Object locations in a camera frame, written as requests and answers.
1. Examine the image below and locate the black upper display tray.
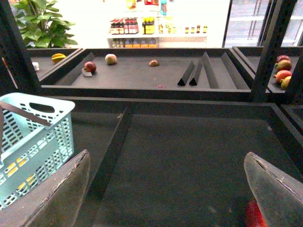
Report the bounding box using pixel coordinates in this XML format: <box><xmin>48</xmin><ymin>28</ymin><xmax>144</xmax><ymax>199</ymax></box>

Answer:
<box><xmin>40</xmin><ymin>48</ymin><xmax>253</xmax><ymax>101</ymax></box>

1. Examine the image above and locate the green potted plant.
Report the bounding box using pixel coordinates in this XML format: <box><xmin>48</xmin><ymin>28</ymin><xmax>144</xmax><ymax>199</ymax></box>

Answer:
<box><xmin>9</xmin><ymin>0</ymin><xmax>78</xmax><ymax>49</ymax></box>

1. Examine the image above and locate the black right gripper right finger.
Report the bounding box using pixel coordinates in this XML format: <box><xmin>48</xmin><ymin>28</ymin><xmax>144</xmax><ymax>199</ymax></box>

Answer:
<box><xmin>244</xmin><ymin>152</ymin><xmax>303</xmax><ymax>227</ymax></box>

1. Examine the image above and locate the red green mango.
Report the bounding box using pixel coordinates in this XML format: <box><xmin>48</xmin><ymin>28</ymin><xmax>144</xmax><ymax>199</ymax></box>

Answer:
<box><xmin>276</xmin><ymin>60</ymin><xmax>292</xmax><ymax>71</ymax></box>
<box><xmin>273</xmin><ymin>70</ymin><xmax>292</xmax><ymax>84</ymax></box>

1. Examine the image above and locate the black display tray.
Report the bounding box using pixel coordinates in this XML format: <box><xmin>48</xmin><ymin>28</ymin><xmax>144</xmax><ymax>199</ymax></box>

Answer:
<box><xmin>40</xmin><ymin>48</ymin><xmax>253</xmax><ymax>101</ymax></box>
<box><xmin>70</xmin><ymin>97</ymin><xmax>303</xmax><ymax>227</ymax></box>

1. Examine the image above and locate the white shelf with bottles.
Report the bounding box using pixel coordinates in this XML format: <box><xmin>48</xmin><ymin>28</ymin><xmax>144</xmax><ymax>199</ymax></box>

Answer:
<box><xmin>105</xmin><ymin>0</ymin><xmax>208</xmax><ymax>48</ymax></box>

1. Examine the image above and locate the green red apple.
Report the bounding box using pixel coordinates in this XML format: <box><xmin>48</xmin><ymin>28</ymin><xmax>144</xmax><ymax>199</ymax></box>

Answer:
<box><xmin>105</xmin><ymin>54</ymin><xmax>117</xmax><ymax>65</ymax></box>

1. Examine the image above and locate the brown halved fruit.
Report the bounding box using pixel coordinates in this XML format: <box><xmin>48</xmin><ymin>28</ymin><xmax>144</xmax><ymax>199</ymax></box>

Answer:
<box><xmin>149</xmin><ymin>59</ymin><xmax>160</xmax><ymax>67</ymax></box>

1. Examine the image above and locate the light blue plastic basket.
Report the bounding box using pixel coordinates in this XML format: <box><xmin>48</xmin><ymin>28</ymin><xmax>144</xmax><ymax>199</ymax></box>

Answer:
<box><xmin>0</xmin><ymin>93</ymin><xmax>75</xmax><ymax>209</ymax></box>

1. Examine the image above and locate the black triangular divider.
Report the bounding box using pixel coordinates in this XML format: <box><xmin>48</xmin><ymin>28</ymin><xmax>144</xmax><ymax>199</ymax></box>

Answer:
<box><xmin>177</xmin><ymin>61</ymin><xmax>195</xmax><ymax>87</ymax></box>
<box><xmin>189</xmin><ymin>60</ymin><xmax>203</xmax><ymax>86</ymax></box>

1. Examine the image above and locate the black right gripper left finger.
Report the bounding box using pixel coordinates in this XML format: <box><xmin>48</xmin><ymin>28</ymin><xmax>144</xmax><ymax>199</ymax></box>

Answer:
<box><xmin>0</xmin><ymin>149</ymin><xmax>90</xmax><ymax>227</ymax></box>

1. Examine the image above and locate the brown basket handle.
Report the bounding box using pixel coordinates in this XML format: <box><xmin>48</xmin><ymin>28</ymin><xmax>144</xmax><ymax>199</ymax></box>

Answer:
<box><xmin>0</xmin><ymin>101</ymin><xmax>52</xmax><ymax>160</ymax></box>

